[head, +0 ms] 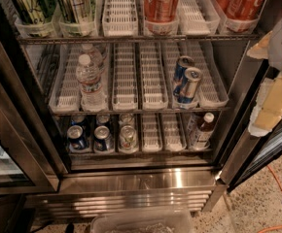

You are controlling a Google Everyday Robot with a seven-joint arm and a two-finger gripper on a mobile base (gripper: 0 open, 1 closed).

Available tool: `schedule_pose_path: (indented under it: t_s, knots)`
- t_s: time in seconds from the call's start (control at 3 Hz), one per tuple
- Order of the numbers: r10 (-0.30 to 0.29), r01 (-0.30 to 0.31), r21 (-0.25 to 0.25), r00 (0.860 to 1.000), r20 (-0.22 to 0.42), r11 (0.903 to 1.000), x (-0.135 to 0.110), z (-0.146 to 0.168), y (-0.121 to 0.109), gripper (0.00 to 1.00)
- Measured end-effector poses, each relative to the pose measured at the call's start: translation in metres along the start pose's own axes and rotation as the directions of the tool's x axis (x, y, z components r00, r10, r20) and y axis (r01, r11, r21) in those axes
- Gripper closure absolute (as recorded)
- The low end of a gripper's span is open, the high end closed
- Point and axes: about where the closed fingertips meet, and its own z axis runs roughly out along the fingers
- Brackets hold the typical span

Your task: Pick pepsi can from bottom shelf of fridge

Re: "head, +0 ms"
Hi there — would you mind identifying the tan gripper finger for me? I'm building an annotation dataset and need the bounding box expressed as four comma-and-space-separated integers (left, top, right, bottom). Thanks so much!
248, 72, 282, 137
246, 31, 271, 59

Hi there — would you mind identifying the pepsi can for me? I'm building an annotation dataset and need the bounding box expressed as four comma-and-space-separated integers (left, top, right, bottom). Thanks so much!
67, 125, 88, 150
96, 115, 112, 130
93, 126, 114, 152
71, 115, 90, 137

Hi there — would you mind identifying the red coke can right front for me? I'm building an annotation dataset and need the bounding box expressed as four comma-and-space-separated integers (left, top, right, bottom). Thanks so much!
226, 0, 264, 20

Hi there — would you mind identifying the right open fridge door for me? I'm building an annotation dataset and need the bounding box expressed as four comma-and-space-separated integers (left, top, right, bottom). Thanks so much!
219, 65, 282, 192

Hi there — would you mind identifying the front red bull can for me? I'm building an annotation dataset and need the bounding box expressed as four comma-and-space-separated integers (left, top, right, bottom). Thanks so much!
178, 67, 202, 104

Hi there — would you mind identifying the red bull can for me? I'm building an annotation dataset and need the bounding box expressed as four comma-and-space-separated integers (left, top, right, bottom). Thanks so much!
178, 67, 202, 104
173, 55, 194, 97

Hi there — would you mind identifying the rear red bull can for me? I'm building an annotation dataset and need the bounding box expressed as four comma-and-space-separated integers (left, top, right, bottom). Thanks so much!
173, 55, 194, 97

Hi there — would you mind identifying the red coke can centre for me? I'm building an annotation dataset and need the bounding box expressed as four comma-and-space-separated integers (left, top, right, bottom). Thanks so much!
144, 0, 178, 23

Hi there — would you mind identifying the stainless steel fridge cabinet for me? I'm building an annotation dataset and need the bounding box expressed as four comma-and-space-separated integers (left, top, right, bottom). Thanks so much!
0, 0, 264, 220

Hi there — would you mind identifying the rear silver soda can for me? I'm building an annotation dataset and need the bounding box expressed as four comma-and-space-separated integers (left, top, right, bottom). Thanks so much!
119, 114, 135, 127

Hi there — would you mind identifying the silver soda can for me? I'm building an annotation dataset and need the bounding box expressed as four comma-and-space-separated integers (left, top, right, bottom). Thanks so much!
119, 114, 135, 127
120, 125, 137, 150

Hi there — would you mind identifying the front silver soda can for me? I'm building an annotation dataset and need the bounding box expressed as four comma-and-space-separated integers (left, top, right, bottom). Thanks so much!
120, 125, 137, 150

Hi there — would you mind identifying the green can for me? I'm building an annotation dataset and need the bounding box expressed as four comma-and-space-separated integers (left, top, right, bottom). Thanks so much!
12, 0, 56, 24
57, 0, 95, 24

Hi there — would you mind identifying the green can far left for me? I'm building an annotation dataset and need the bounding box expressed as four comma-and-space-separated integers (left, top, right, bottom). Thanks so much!
12, 0, 56, 24

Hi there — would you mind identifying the left glass fridge door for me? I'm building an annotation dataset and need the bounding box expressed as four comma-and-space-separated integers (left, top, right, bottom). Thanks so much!
0, 40, 59, 196

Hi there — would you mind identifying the brown tea bottle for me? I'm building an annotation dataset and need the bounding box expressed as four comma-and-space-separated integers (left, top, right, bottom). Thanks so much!
192, 113, 215, 149

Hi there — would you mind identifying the empty white tray middle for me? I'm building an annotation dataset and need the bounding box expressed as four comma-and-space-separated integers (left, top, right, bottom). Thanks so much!
112, 43, 138, 111

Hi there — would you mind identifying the empty white tray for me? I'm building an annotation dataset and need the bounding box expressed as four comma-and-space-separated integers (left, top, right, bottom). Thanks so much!
102, 0, 138, 37
112, 43, 138, 111

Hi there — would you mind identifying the empty white tray top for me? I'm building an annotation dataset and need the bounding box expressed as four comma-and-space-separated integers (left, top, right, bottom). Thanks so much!
102, 0, 138, 37

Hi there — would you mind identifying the rear water bottle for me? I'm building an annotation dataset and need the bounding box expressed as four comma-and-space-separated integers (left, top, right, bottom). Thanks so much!
81, 44, 104, 72

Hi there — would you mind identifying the water bottle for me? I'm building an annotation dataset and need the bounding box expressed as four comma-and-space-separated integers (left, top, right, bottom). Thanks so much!
81, 44, 104, 72
76, 53, 105, 112

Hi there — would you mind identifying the front water bottle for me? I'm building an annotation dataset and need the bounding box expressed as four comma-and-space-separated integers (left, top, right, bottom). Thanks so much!
76, 53, 105, 112

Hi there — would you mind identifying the top wire shelf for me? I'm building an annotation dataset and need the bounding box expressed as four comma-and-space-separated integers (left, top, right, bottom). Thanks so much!
17, 34, 262, 45

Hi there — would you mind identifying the wire shelf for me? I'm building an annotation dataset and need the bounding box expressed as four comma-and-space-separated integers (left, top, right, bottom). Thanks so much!
51, 107, 231, 117
17, 34, 262, 45

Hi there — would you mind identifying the middle wire shelf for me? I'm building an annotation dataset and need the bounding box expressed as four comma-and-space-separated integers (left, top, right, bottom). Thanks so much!
51, 107, 231, 117

